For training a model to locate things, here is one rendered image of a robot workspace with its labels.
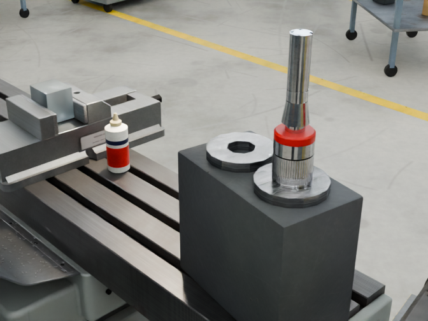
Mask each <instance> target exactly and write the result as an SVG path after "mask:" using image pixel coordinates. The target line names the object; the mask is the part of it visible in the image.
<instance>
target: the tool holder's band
mask: <svg viewBox="0 0 428 321"><path fill-rule="evenodd" d="M315 138H316V130H314V128H312V126H310V125H307V126H306V129H305V131H304V132H302V133H299V134H292V133H289V132H287V131H286V130H285V125H284V124H279V125H277V126H276V127H275V129H274V139H275V141H277V142H278V143H280V144H282V145H286V146H294V147H300V146H307V145H310V144H312V143H313V142H314V141H315Z"/></svg>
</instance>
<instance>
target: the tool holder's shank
mask: <svg viewBox="0 0 428 321"><path fill-rule="evenodd" d="M312 37H313V32H312V31H309V30H306V29H294V30H291V31H290V36H289V57H288V70H287V91H286V100H285V106H284V109H283V115H282V124H284V125H285V130H286V131H287V132H289V133H292V134H299V133H302V132H304V131H305V129H306V126H307V125H309V124H310V115H309V107H308V92H309V81H310V64H311V47H312Z"/></svg>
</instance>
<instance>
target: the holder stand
mask: <svg viewBox="0 0 428 321"><path fill-rule="evenodd" d="M272 162H273V142H272V141H271V140H270V139H269V138H267V137H264V136H261V135H260V134H256V133H254V132H253V131H245V132H231V133H227V134H221V135H219V136H216V137H214V138H211V139H210V141H209V142H208V143H204V144H201V145H197V146H193V147H190V148H186V149H184V150H180V151H179V152H178V190H179V217H180V265H181V268H182V269H183V270H184V271H185V272H186V273H187V274H188V275H189V276H191V277H192V278H193V279H194V280H195V281H196V282H197V283H198V284H199V285H200V286H201V287H202V288H203V289H204V290H205V291H207V293H209V295H210V296H211V297H212V298H214V300H216V302H217V303H218V304H220V305H221V306H222V307H223V308H224V309H225V310H226V311H227V312H228V313H229V314H230V315H231V316H232V317H233V318H235V319H236V320H237V321H348V319H349V313H350V303H351V297H352V287H353V278H354V271H355V261H356V256H357V245H358V240H359V230H360V220H361V214H362V204H363V197H362V196H361V195H360V194H358V193H356V192H355V191H353V190H352V189H349V188H348V187H346V186H345V185H343V184H342V183H340V182H338V181H336V180H335V179H333V178H331V177H330V176H329V175H328V174H327V173H325V172H324V171H323V170H322V169H320V168H318V167H316V166H313V178H312V182H311V183H310V184H309V185H308V186H306V187H303V188H299V189H289V188H285V187H281V186H279V185H277V184H276V183H275V182H274V181H272V178H271V176H272Z"/></svg>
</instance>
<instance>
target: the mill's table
mask: <svg viewBox="0 0 428 321"><path fill-rule="evenodd" d="M21 94H23V95H24V96H26V97H28V98H29V99H31V95H30V94H28V93H26V92H24V91H23V90H20V89H19V88H17V87H15V86H13V85H11V84H10V83H8V82H6V81H4V80H2V79H0V122H4V121H6V120H9V119H8V111H7V106H6V98H9V97H13V96H17V95H21ZM129 158H130V168H129V170H127V171H126V172H124V173H112V172H111V171H109V170H108V163H107V157H105V158H103V159H100V160H95V159H93V158H90V159H89V164H86V165H84V166H81V167H78V168H75V169H72V170H70V171H67V172H65V173H61V174H59V175H56V176H53V177H51V178H47V179H46V180H42V181H40V182H37V183H33V184H32V185H28V186H26V187H23V188H21V189H18V190H14V191H12V192H4V191H2V190H1V189H0V204H1V205H3V206H4V207H5V208H6V209H7V210H9V211H10V212H12V213H13V214H14V215H15V216H16V217H18V218H19V219H21V221H23V222H24V223H25V224H27V225H28V226H29V227H30V228H32V229H33V230H35V231H36V232H37V233H38V234H40V235H41V236H42V237H44V238H45V239H46V240H47V241H49V242H50V243H51V244H52V245H53V246H55V247H56V248H58V249H59V250H60V251H61V252H62V253H64V254H65V255H67V256H68V257H69V258H70V259H71V260H73V261H74V262H75V263H77V264H78V265H79V266H80V267H82V268H83V269H84V270H86V271H87V272H88V273H90V274H91V275H92V276H93V277H94V278H96V279H97V280H99V281H100V282H101V283H102V284H103V285H105V286H106V287H108V288H109V289H110V290H111V291H112V292H114V293H115V294H116V295H117V296H119V297H120V298H121V299H123V300H124V301H125V302H126V303H128V304H129V305H130V306H132V307H133V308H134V309H135V310H137V311H138V312H140V313H141V314H142V315H143V316H144V317H146V318H147V319H149V321H237V320H236V319H235V318H233V317H232V316H231V315H230V314H229V313H228V312H227V311H226V310H225V309H224V308H223V307H222V306H221V305H220V304H218V303H217V302H216V300H214V298H212V297H211V296H210V295H209V293H207V291H205V290H204V289H203V288H202V287H201V286H200V285H199V284H198V283H197V282H196V281H195V280H194V279H193V278H192V277H191V276H189V275H188V274H187V273H186V272H185V271H184V270H183V269H182V268H181V265H180V217H179V190H178V174H177V173H175V172H174V171H172V170H170V169H168V168H166V167H164V166H162V165H160V164H158V163H157V162H155V161H153V160H151V159H149V158H148V157H145V156H144V155H141V154H140V153H138V152H136V151H134V150H132V149H131V148H130V149H129ZM391 307H392V298H391V297H390V296H388V295H386V294H385V285H384V284H382V283H380V282H378V281H376V280H375V279H373V278H371V277H369V276H368V275H365V274H364V273H361V272H360V271H358V270H356V269H355V271H354V278H353V287H352V297H351V303H350V313H349V319H348V321H389V320H390V312H391Z"/></svg>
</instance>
